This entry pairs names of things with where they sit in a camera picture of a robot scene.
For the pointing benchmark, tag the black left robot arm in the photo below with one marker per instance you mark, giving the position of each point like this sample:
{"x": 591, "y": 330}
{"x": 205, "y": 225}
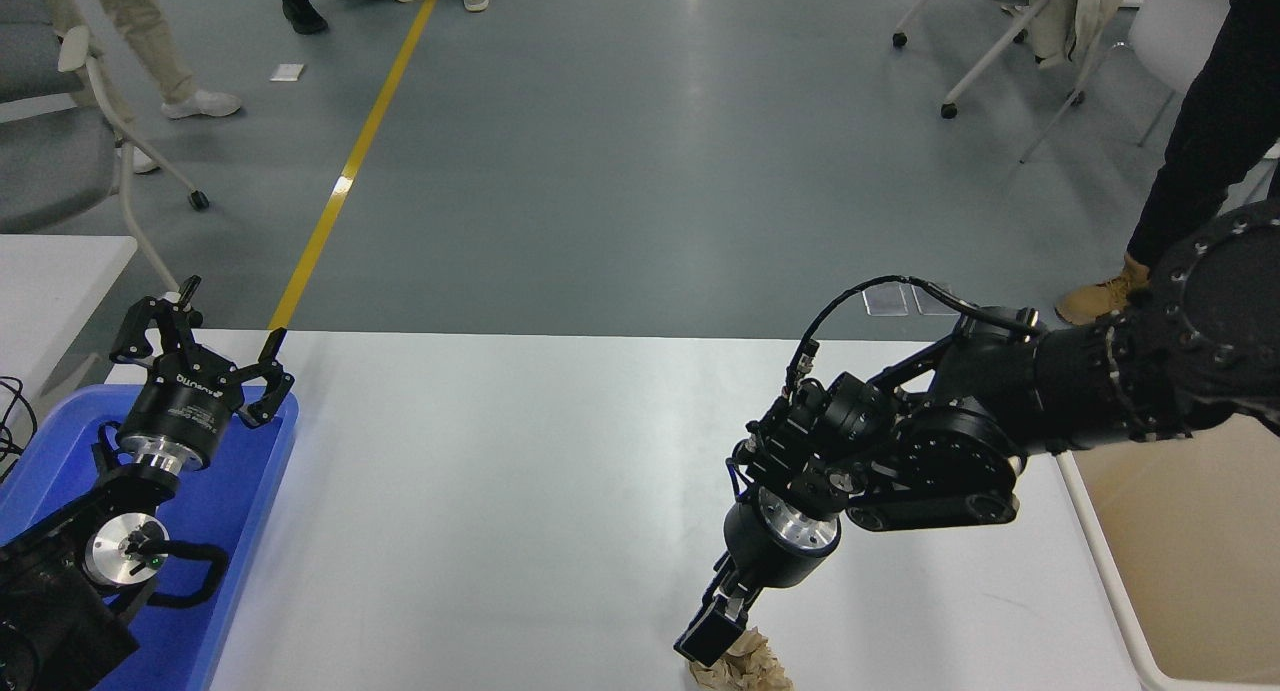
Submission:
{"x": 50, "y": 611}

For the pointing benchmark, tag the tan paper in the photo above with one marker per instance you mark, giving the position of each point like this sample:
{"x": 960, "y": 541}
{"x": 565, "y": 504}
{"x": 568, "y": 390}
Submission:
{"x": 755, "y": 666}

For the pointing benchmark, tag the yellow floor tape line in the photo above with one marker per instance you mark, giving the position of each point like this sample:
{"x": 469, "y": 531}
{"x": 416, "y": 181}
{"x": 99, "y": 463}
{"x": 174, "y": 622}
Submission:
{"x": 345, "y": 181}

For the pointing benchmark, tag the white side table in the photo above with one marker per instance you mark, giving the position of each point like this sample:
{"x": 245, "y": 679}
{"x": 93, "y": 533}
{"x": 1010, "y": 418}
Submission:
{"x": 50, "y": 291}

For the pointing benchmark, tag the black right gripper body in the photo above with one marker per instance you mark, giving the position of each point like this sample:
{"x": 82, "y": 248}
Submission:
{"x": 770, "y": 556}

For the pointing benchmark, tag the white shell chair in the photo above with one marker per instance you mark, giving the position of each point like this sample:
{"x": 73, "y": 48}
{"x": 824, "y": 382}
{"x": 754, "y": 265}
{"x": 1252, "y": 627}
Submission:
{"x": 1180, "y": 21}

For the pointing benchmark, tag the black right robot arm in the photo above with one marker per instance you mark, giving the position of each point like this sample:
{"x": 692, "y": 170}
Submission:
{"x": 1000, "y": 411}

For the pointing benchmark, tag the blue plastic tray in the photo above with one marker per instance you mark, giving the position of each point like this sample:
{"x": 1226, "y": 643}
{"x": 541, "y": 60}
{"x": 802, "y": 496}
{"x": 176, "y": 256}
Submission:
{"x": 235, "y": 531}

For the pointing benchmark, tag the large pale plastic bin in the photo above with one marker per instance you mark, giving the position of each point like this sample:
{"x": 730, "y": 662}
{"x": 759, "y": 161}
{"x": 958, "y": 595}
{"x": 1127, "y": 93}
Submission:
{"x": 1190, "y": 551}

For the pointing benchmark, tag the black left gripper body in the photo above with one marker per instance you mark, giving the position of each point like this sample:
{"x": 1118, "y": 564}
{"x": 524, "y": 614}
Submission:
{"x": 185, "y": 411}

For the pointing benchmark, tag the beige coat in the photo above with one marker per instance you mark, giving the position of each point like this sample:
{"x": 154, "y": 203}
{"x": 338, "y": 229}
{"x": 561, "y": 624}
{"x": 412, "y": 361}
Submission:
{"x": 1070, "y": 11}

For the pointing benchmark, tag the silver floor plate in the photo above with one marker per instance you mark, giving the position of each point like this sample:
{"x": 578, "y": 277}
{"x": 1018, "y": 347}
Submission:
{"x": 885, "y": 303}
{"x": 930, "y": 301}

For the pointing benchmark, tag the grey office chair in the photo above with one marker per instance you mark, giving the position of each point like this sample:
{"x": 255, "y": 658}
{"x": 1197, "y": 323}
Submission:
{"x": 50, "y": 171}

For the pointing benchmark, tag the white wheeled chair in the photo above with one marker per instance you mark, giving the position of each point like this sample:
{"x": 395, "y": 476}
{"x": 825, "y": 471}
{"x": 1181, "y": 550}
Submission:
{"x": 990, "y": 56}

